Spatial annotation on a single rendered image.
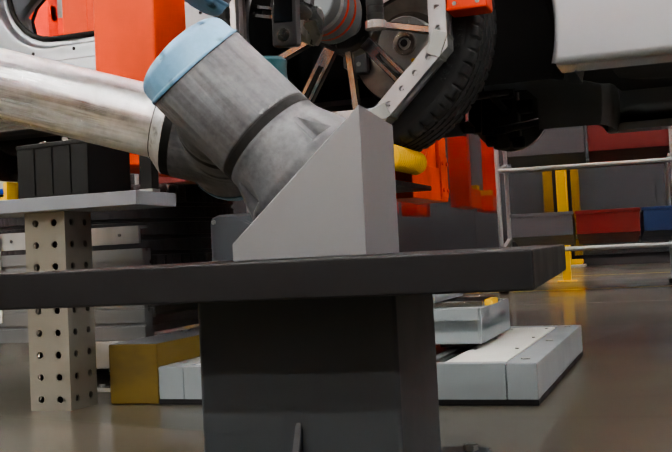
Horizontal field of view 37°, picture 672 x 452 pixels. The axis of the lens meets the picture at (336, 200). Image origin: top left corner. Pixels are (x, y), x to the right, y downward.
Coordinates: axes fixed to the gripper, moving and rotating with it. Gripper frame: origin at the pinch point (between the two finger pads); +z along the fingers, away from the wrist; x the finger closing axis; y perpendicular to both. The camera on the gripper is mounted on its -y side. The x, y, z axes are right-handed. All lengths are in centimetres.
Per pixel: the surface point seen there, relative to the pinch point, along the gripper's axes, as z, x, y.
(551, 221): 400, 18, 160
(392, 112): 37.1, -4.4, 8.1
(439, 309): 58, -15, -30
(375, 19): 9.8, -7.5, 12.6
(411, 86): 34.7, -8.6, 13.1
